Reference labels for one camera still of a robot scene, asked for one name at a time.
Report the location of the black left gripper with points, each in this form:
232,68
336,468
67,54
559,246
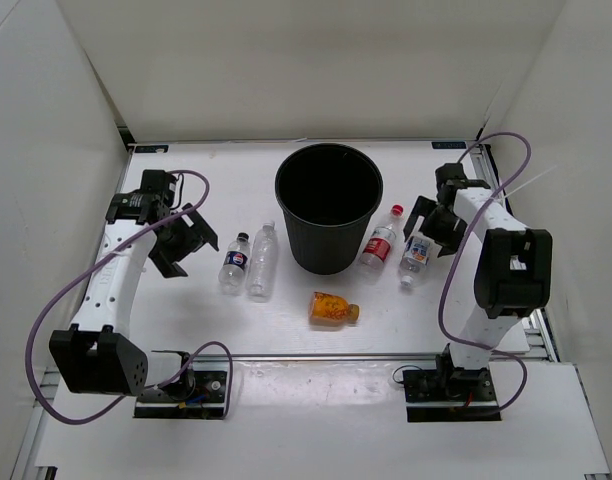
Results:
165,259

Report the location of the blue orange label bottle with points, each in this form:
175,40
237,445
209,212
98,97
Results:
414,261

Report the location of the black plastic bin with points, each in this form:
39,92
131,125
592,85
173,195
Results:
328,193

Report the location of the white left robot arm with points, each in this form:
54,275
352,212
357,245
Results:
95,354

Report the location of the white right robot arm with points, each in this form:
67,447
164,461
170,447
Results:
512,278

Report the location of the orange juice bottle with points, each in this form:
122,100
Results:
332,310

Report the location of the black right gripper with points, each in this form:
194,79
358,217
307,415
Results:
454,235

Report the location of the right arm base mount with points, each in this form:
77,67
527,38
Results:
444,393

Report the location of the small pepsi bottle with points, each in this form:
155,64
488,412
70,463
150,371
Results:
234,268

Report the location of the clear unlabeled plastic bottle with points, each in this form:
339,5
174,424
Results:
264,259

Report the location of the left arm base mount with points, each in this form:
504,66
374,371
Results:
202,392

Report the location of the red label water bottle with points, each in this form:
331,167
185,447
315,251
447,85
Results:
381,241

